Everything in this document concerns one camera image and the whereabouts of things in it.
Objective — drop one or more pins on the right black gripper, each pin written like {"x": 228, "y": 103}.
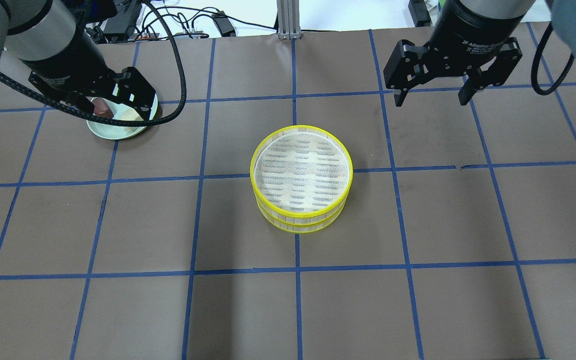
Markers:
{"x": 473, "y": 31}

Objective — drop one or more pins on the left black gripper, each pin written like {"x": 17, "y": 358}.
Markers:
{"x": 64, "y": 56}

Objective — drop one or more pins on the white bun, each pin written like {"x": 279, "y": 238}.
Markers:
{"x": 130, "y": 115}

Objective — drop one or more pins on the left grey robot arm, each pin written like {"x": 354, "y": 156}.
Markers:
{"x": 46, "y": 54}

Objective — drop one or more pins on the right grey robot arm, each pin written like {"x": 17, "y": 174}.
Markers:
{"x": 562, "y": 23}

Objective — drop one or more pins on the upper yellow steamer layer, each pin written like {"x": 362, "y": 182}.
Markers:
{"x": 301, "y": 171}

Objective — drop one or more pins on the yellow steamer layer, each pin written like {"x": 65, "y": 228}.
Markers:
{"x": 301, "y": 171}
{"x": 304, "y": 225}

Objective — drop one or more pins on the lower yellow steamer layer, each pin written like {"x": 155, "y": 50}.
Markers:
{"x": 304, "y": 225}

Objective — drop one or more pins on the reddish brown bun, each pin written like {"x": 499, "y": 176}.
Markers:
{"x": 101, "y": 108}

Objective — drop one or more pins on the black power adapter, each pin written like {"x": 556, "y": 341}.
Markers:
{"x": 123, "y": 25}

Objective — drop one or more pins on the aluminium frame post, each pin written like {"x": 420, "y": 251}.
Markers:
{"x": 288, "y": 17}

